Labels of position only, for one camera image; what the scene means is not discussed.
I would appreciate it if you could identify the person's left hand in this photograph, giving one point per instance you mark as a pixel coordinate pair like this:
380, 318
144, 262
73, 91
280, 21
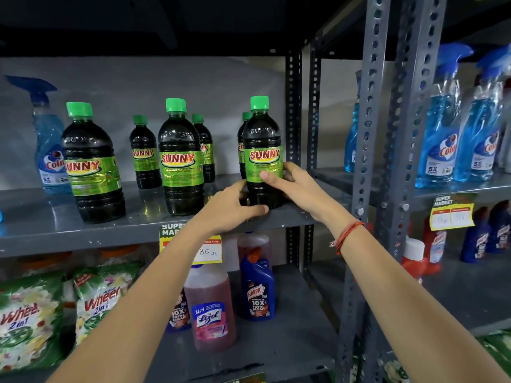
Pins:
223, 209

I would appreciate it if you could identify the person's right hand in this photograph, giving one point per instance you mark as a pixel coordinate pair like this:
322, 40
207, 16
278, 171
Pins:
307, 191

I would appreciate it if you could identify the person's right thumb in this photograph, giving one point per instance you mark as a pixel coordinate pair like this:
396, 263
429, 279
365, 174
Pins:
273, 178

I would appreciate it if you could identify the person's left thumb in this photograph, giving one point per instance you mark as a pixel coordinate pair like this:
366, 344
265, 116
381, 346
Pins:
253, 212

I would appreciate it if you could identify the dark cleaner bottle green cap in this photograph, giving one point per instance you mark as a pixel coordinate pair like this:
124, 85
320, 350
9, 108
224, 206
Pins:
240, 151
206, 151
145, 155
94, 175
263, 139
180, 163

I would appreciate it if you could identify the person's right forearm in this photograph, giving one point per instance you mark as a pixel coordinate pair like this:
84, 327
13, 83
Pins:
407, 311

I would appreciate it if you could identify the person's left forearm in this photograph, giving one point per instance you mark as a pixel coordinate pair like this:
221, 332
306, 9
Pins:
131, 315

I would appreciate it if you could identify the yellow green price tag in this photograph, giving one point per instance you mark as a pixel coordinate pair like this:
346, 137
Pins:
211, 251
451, 215

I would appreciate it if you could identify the blue toilet cleaner bottle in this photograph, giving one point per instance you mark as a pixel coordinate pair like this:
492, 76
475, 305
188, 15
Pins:
257, 291
500, 231
475, 239
179, 315

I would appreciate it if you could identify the blue glass cleaner spray bottle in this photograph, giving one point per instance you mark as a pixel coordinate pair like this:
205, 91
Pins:
50, 155
479, 143
439, 147
351, 143

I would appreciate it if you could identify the orange packet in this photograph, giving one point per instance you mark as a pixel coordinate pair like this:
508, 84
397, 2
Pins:
44, 261
119, 251

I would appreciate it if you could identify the grey slotted metal shelf rack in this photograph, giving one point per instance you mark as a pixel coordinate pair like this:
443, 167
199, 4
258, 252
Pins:
40, 227
411, 115

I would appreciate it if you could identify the red bottle white cap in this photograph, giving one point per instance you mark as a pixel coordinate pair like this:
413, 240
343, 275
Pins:
413, 259

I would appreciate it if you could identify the red toilet cleaner bottle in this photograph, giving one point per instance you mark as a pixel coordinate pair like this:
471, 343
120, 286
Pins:
435, 247

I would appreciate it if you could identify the green white detergent packet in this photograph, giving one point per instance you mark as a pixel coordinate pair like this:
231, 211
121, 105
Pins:
395, 372
99, 299
28, 323
497, 351

